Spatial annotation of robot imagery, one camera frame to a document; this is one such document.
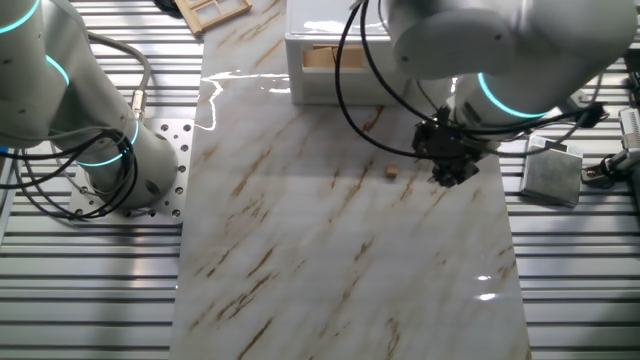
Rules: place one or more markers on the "small silver camera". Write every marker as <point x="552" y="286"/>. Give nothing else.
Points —
<point x="631" y="127"/>

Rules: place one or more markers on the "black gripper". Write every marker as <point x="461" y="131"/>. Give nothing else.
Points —
<point x="445" y="147"/>

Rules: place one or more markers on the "wooden window frame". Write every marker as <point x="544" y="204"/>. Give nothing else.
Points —
<point x="220" y="18"/>

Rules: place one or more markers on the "silver digital scale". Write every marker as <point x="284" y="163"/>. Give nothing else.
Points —
<point x="550" y="175"/>

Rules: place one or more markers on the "wooden block in cabinet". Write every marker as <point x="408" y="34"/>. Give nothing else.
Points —
<point x="350" y="57"/>
<point x="318" y="58"/>

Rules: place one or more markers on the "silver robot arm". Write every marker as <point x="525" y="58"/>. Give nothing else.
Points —
<point x="500" y="35"/>

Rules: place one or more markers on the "marble pattern board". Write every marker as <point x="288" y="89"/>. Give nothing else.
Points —
<point x="325" y="250"/>

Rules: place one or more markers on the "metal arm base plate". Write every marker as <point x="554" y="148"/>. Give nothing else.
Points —
<point x="167" y="202"/>

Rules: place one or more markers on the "white mini cabinet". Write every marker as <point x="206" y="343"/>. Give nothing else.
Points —
<point x="345" y="85"/>

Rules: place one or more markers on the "small wooden cube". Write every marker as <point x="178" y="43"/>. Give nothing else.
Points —
<point x="392" y="171"/>

